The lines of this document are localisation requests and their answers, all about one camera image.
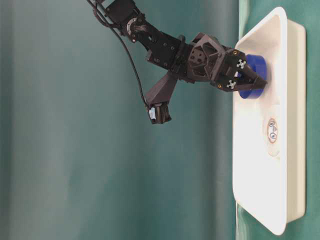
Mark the white plastic case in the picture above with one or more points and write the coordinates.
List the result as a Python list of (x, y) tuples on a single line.
[(273, 189)]

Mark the black gripper, moving arm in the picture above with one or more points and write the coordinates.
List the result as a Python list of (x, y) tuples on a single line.
[(209, 61)]

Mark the black moving robot arm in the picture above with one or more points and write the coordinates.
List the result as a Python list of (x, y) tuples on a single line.
[(164, 50)]

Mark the green table cloth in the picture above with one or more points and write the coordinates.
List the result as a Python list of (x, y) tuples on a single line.
[(79, 157)]

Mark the white tape roll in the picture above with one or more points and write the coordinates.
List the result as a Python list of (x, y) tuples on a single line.
[(272, 130)]

